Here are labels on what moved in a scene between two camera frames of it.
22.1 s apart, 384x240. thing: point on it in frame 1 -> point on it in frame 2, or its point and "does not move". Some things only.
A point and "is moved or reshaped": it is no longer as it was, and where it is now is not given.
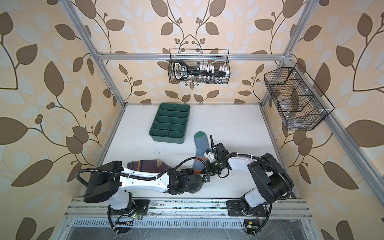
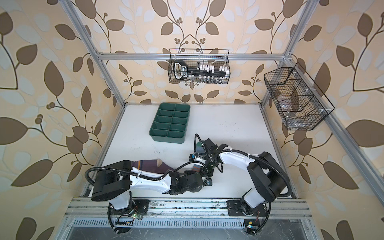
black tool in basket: x=181 y=70 does not move
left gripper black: x=188 y=172 does not move
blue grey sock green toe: x=202 y=146 is moved or reshaped
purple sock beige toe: x=155 y=165 does not move
